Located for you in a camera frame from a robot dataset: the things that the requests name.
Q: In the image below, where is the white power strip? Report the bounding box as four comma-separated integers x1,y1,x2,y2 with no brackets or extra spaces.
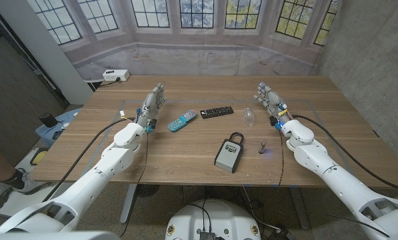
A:
102,69,131,83

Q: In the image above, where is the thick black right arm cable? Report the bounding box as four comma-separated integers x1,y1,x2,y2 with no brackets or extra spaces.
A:
291,114,398,195

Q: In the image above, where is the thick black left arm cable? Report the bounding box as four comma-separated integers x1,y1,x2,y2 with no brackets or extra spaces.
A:
41,117,136,203

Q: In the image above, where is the clear drinking glass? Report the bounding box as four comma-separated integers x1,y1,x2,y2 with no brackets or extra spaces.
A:
243,107,255,127

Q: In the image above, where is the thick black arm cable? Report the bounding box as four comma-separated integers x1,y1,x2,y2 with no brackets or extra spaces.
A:
291,114,398,195
41,117,136,203

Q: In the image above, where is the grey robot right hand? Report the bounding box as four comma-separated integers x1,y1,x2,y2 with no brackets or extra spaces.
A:
253,81,291,125

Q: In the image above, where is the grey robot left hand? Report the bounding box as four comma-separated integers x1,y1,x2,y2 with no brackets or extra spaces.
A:
135,82,167,129

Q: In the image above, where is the black power adapter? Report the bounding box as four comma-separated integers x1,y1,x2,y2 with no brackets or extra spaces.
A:
268,228,297,240

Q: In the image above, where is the grey metal table leg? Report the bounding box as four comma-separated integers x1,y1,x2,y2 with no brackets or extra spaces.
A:
119,183,138,224
289,187,311,230

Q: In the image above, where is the thin black left wrist cable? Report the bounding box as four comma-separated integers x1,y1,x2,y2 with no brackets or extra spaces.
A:
119,129,150,238

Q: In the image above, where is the black round fan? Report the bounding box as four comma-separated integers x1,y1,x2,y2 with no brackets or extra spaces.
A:
135,184,160,197

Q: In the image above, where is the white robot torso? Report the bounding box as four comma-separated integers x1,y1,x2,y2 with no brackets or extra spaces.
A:
165,199,262,240

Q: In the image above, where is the white floor cable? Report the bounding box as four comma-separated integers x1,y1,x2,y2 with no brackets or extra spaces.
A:
241,186,281,233

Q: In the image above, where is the grey combination lock box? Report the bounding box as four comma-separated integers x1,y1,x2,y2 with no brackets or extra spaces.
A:
213,131,245,174

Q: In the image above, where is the teal toy flip phone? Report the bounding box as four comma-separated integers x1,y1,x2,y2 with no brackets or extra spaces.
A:
167,109,197,133

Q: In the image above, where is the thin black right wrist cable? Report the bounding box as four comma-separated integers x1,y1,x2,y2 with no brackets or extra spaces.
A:
277,128,285,188

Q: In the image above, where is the light blue floor mat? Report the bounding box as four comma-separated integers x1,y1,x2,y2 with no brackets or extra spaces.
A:
35,108,83,147

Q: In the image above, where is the black cylinder speaker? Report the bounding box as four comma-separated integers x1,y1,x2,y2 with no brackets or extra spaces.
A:
39,112,59,129

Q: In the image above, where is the printed window backdrop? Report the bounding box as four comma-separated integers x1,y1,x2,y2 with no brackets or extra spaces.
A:
27,0,341,81

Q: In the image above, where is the black TV remote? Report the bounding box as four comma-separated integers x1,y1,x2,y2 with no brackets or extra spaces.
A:
199,105,235,120

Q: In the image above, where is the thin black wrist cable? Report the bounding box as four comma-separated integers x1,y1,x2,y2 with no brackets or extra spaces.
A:
277,128,285,188
119,129,150,238

